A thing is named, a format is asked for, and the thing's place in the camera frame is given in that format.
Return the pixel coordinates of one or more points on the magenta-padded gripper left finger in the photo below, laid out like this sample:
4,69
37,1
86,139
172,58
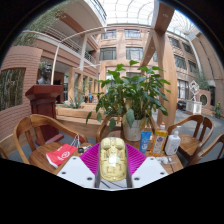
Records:
75,171

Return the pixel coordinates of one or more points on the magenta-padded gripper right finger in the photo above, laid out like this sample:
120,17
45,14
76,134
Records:
148,170

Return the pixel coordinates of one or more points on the yellow computer mouse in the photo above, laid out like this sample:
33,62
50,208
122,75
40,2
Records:
113,160

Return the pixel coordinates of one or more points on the clear plastic packet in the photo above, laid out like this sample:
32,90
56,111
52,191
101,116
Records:
165,160

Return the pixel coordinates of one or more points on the keys with black fob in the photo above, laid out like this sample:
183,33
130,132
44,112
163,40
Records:
81,150

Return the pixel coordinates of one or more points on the blue squeeze tube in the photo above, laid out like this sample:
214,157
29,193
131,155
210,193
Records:
145,141

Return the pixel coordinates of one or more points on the yellow dish soap bottle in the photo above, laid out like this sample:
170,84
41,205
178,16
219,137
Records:
159,141

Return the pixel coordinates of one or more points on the white pump bottle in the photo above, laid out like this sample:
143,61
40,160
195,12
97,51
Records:
172,143

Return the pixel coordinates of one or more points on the wooden planter box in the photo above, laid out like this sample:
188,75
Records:
76,121

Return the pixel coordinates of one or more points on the wooden armchair holding red bag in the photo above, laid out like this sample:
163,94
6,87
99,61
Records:
23,130

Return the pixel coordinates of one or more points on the spiky green agave plant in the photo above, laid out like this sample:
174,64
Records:
74,103

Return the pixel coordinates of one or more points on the green plant in white pot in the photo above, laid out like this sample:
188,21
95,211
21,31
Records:
133,90

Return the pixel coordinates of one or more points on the white abstract sculpture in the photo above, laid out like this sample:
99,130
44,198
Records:
194,100

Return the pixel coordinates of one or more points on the dark bust statue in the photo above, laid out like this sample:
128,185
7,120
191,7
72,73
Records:
45,75

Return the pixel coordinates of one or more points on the dark red wooden pedestal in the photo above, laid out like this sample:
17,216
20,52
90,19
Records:
45,106

